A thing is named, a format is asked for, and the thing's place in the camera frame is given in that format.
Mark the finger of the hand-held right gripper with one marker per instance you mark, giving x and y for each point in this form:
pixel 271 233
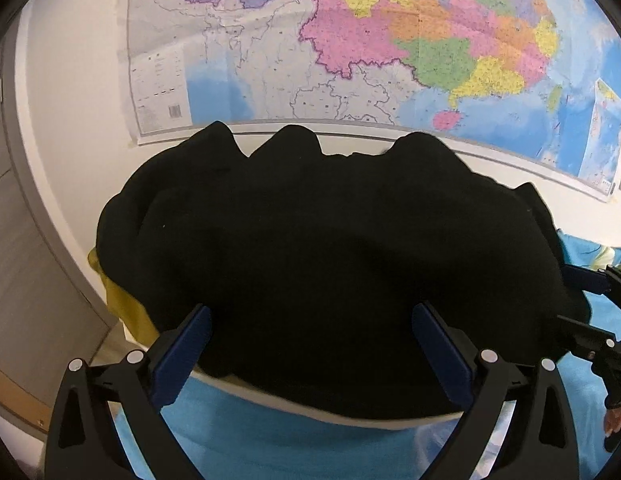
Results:
pixel 585 336
pixel 585 280

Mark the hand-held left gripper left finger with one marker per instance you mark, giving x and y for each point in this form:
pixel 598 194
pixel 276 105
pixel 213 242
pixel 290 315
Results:
pixel 183 355

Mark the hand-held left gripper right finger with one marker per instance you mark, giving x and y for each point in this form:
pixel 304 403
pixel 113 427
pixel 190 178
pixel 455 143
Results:
pixel 440 355

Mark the black garment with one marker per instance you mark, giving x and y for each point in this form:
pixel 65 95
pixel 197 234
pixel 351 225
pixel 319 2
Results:
pixel 315 260

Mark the person's right hand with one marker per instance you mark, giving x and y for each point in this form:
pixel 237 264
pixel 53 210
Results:
pixel 615 420

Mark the olive green garment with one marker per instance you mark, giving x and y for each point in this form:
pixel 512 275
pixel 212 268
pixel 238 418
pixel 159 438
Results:
pixel 125 315

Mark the blue floral blanket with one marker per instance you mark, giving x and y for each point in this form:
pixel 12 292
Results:
pixel 290 447

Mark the grey door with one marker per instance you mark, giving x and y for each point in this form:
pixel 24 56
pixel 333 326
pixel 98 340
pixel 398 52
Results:
pixel 25 260

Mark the colourful wall map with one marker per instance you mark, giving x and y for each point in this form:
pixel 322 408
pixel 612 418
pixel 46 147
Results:
pixel 390 45

